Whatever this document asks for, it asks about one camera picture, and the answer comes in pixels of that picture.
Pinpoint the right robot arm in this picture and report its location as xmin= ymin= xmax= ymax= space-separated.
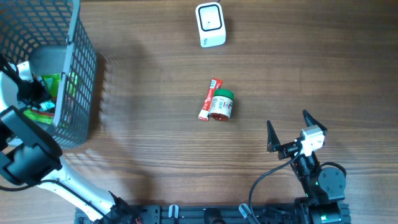
xmin=260 ymin=110 xmax=351 ymax=224

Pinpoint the grey plastic mesh basket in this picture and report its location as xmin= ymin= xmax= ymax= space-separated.
xmin=1 ymin=0 xmax=97 ymax=149

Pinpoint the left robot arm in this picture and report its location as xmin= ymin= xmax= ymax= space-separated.
xmin=1 ymin=57 xmax=141 ymax=223

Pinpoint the green candy bag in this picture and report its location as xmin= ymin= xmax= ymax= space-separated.
xmin=23 ymin=73 xmax=61 ymax=124

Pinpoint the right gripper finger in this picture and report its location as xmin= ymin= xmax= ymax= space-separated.
xmin=302 ymin=110 xmax=328 ymax=135
xmin=267 ymin=120 xmax=281 ymax=152

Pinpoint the black camera cable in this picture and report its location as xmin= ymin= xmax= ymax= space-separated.
xmin=248 ymin=148 xmax=302 ymax=224
xmin=0 ymin=183 xmax=38 ymax=192

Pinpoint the green lidded white jar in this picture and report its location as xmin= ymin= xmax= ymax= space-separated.
xmin=210 ymin=89 xmax=234 ymax=121

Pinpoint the white barcode scanner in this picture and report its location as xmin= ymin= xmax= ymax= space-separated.
xmin=195 ymin=2 xmax=226 ymax=48

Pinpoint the black left camera cable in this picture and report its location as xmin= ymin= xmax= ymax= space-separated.
xmin=0 ymin=183 xmax=38 ymax=192

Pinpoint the red stick sachet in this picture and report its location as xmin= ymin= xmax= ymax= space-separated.
xmin=198 ymin=78 xmax=223 ymax=121

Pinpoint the red teal snack packet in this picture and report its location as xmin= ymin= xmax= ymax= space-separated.
xmin=39 ymin=100 xmax=55 ymax=113

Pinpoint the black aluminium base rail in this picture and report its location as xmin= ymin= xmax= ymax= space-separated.
xmin=74 ymin=202 xmax=352 ymax=224

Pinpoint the black right camera cable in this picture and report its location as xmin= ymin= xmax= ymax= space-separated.
xmin=248 ymin=148 xmax=302 ymax=224

